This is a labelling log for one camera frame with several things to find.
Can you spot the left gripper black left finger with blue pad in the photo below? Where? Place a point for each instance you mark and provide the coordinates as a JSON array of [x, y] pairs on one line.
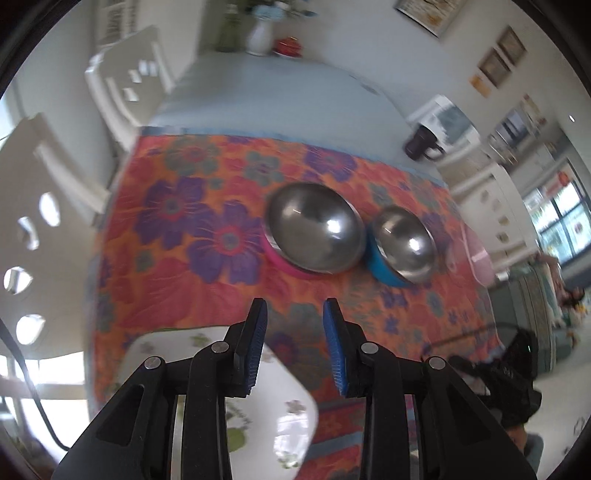
[[132, 436]]

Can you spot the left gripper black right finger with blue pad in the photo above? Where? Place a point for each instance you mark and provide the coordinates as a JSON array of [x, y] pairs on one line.
[[458, 436]]

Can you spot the blue steel bowl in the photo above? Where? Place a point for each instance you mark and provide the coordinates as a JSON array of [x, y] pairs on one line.
[[401, 252]]

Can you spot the square white green-leaf plate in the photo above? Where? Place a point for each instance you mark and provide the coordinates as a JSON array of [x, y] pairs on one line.
[[270, 431]]

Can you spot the colourful floral tablecloth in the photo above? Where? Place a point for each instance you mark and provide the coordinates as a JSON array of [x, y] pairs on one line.
[[182, 248]]

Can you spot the pink steel bowl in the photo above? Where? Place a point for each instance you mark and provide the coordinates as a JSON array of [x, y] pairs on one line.
[[309, 230]]

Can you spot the dark mug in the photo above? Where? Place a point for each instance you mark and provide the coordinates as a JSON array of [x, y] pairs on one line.
[[424, 144]]

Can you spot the white chair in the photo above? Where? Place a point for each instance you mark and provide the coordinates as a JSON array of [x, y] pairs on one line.
[[128, 81]]

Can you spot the red small object on table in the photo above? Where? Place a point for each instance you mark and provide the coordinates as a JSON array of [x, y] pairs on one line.
[[288, 47]]

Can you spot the white flower vase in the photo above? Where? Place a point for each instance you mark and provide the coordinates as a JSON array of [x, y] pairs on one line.
[[259, 42]]

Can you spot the framed picture on wall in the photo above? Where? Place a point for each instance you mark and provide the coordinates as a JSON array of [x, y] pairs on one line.
[[433, 15]]

